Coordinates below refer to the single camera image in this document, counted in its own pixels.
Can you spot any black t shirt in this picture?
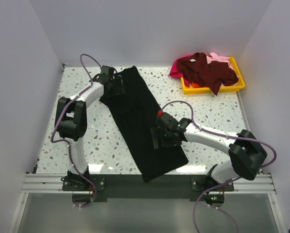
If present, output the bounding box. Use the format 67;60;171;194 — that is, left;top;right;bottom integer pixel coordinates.
100;66;188;182

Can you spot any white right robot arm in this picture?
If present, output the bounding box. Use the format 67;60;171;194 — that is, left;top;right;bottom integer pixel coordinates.
151;111;267;191

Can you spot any light pink t shirt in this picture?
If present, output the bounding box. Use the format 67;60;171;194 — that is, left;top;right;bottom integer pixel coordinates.
206;52;234;70

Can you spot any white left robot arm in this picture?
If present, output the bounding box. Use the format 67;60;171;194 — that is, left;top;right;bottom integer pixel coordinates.
50;66;125;192

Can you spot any orange red garment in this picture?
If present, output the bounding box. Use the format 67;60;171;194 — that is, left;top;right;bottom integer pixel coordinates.
191;83;201;88

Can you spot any magenta t shirt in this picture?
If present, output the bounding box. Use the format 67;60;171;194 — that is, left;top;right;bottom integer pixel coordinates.
169;60;183;79

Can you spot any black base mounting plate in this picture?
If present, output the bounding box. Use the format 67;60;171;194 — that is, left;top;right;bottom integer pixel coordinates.
62;173;234;202

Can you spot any yellow plastic tray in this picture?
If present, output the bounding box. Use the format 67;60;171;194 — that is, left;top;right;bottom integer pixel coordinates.
180;56;246;95

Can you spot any maroon t shirt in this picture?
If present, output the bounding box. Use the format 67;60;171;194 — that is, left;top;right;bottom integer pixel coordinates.
177;52;239;95

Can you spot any aluminium frame rail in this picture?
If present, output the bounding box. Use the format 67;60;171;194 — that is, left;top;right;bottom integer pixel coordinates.
21;174;276;194

